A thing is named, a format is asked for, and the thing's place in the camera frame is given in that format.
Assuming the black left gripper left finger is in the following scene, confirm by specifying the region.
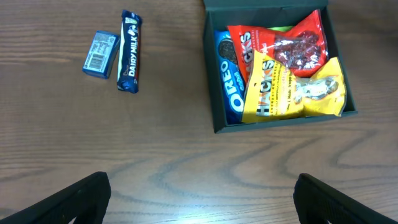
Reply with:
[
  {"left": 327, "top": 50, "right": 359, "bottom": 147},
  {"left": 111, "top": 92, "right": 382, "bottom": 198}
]
[{"left": 1, "top": 172, "right": 111, "bottom": 224}]

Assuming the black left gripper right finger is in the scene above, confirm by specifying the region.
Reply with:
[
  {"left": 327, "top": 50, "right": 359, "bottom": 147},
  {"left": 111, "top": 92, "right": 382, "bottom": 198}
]
[{"left": 293, "top": 173, "right": 395, "bottom": 224}]

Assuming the yellow Hacks candy bag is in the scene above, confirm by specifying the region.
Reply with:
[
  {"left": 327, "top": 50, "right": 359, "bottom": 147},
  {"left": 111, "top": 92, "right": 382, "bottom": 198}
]
[{"left": 241, "top": 50, "right": 346, "bottom": 123}]

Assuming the Dairy Milk chocolate bar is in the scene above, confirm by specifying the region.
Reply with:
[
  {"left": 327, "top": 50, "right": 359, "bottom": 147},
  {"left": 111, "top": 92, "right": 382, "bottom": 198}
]
[{"left": 117, "top": 10, "right": 142, "bottom": 93}]

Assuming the blue Oreo cookie pack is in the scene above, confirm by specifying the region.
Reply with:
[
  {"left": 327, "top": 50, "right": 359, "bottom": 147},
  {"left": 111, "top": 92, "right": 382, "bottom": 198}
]
[{"left": 214, "top": 30, "right": 246, "bottom": 124}]

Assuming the red Hacks candy bag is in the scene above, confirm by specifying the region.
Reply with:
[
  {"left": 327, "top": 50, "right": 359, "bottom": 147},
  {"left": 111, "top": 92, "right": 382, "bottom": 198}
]
[{"left": 228, "top": 9, "right": 328, "bottom": 82}]

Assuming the small blue candy box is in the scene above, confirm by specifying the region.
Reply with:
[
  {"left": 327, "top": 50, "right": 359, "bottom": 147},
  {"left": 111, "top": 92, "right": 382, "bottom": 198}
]
[{"left": 82, "top": 30, "right": 120, "bottom": 79}]

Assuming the Haribo worms candy bag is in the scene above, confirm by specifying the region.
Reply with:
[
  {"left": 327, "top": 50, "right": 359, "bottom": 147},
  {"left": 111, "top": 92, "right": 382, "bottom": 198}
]
[{"left": 270, "top": 26, "right": 293, "bottom": 32}]

